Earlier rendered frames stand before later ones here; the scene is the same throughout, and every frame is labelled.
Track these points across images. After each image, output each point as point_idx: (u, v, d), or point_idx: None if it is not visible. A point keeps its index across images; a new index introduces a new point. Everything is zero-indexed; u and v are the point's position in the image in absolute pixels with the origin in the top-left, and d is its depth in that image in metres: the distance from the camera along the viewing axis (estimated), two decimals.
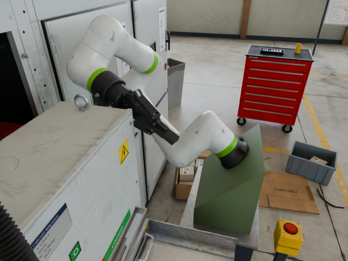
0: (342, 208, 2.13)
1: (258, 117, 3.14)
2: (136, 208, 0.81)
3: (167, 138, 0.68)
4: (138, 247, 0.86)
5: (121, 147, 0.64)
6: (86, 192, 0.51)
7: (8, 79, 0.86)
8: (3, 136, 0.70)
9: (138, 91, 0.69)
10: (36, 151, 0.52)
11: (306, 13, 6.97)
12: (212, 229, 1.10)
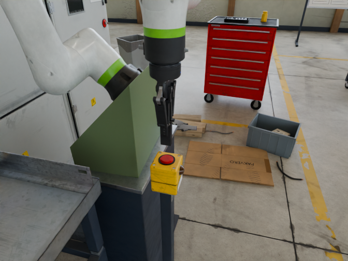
0: (299, 179, 1.94)
1: (225, 92, 2.95)
2: None
3: (172, 138, 0.70)
4: None
5: None
6: None
7: None
8: None
9: None
10: None
11: None
12: (95, 174, 0.91)
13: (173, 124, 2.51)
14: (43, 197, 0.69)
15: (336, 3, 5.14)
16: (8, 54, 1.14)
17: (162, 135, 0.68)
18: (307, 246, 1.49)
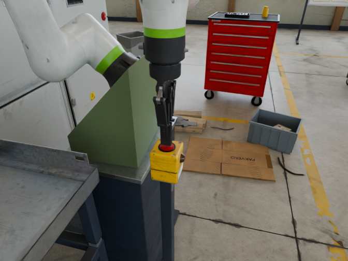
0: (301, 175, 1.92)
1: (226, 89, 2.93)
2: None
3: (172, 138, 0.70)
4: None
5: None
6: None
7: None
8: None
9: None
10: None
11: None
12: (93, 163, 0.89)
13: None
14: (39, 184, 0.66)
15: (337, 1, 5.11)
16: (4, 43, 1.12)
17: (162, 135, 0.68)
18: (310, 241, 1.46)
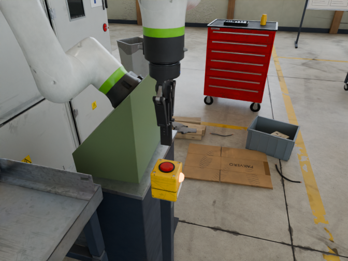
0: (298, 182, 1.96)
1: (225, 95, 2.97)
2: None
3: (172, 138, 0.70)
4: None
5: None
6: None
7: None
8: None
9: None
10: None
11: (293, 0, 6.80)
12: (97, 179, 0.93)
13: (173, 126, 2.53)
14: (47, 204, 0.71)
15: (335, 5, 5.16)
16: (10, 60, 1.16)
17: (162, 135, 0.68)
18: (305, 248, 1.51)
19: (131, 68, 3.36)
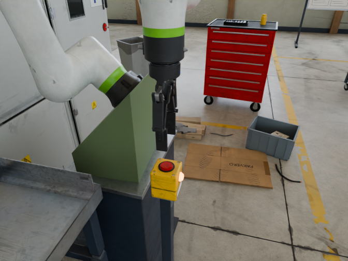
0: (298, 182, 1.96)
1: (225, 95, 2.97)
2: None
3: (175, 128, 0.73)
4: None
5: None
6: None
7: None
8: None
9: None
10: None
11: (293, 0, 6.80)
12: (96, 179, 0.93)
13: None
14: (46, 203, 0.71)
15: (335, 5, 5.16)
16: (10, 60, 1.16)
17: (157, 141, 0.64)
18: (305, 248, 1.51)
19: (131, 68, 3.36)
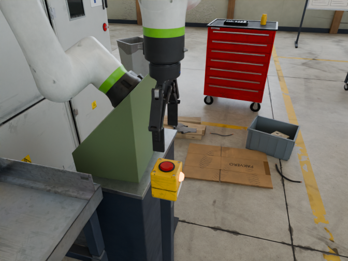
0: (298, 182, 1.96)
1: (225, 95, 2.97)
2: None
3: (177, 119, 0.74)
4: None
5: None
6: None
7: None
8: None
9: None
10: None
11: (293, 0, 6.80)
12: (97, 179, 0.93)
13: (173, 126, 2.53)
14: (46, 203, 0.71)
15: (335, 5, 5.15)
16: (10, 60, 1.16)
17: (154, 141, 0.61)
18: (306, 248, 1.51)
19: (131, 68, 3.36)
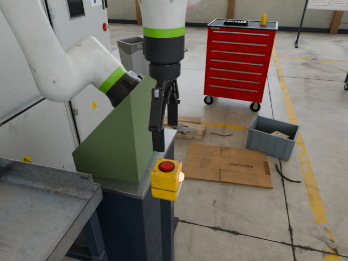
0: (298, 182, 1.96)
1: (225, 95, 2.97)
2: None
3: (177, 119, 0.74)
4: None
5: None
6: None
7: None
8: None
9: None
10: None
11: (293, 0, 6.80)
12: (97, 179, 0.93)
13: (173, 126, 2.53)
14: (46, 203, 0.71)
15: (335, 5, 5.15)
16: (10, 60, 1.16)
17: (154, 141, 0.61)
18: (306, 248, 1.51)
19: (131, 68, 3.36)
